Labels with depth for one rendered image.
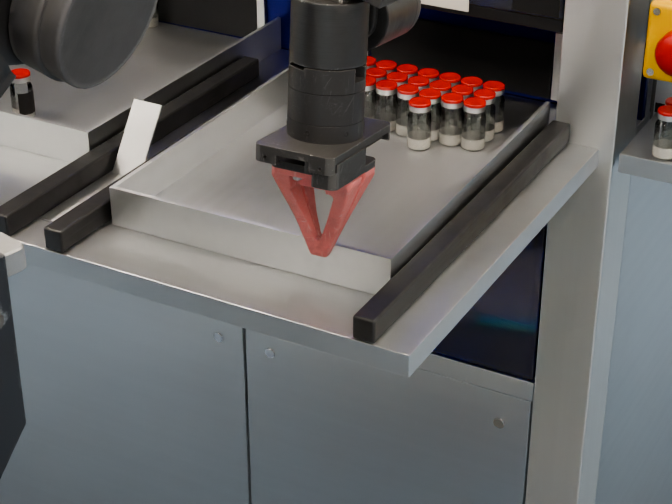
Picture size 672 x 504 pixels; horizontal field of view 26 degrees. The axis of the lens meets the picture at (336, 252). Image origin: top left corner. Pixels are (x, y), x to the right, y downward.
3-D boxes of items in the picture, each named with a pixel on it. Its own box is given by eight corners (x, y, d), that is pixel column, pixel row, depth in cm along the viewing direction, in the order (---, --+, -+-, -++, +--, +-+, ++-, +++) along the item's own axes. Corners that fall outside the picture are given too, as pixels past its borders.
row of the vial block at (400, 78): (330, 100, 145) (329, 57, 143) (497, 136, 138) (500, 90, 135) (319, 108, 143) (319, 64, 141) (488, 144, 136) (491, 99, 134)
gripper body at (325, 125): (391, 145, 112) (397, 51, 109) (331, 184, 104) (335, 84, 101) (317, 130, 115) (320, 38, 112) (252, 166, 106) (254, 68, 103)
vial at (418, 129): (413, 139, 137) (414, 94, 135) (434, 144, 136) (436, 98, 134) (402, 148, 135) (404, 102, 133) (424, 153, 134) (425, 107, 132)
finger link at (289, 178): (386, 244, 115) (392, 131, 111) (345, 275, 109) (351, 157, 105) (310, 226, 118) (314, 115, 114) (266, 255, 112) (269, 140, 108)
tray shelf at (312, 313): (55, 18, 172) (54, 2, 171) (624, 136, 143) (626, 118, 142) (-269, 175, 135) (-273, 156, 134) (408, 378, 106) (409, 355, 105)
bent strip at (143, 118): (139, 157, 134) (135, 98, 131) (166, 164, 133) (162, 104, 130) (41, 219, 123) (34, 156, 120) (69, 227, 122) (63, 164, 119)
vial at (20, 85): (22, 110, 143) (17, 69, 141) (40, 114, 142) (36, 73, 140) (8, 118, 141) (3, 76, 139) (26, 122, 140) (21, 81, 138)
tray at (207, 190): (307, 86, 149) (307, 54, 147) (547, 136, 138) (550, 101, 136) (112, 224, 122) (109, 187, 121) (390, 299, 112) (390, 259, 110)
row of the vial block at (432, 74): (340, 93, 147) (340, 50, 144) (506, 127, 139) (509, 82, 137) (330, 100, 145) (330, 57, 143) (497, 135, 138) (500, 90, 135)
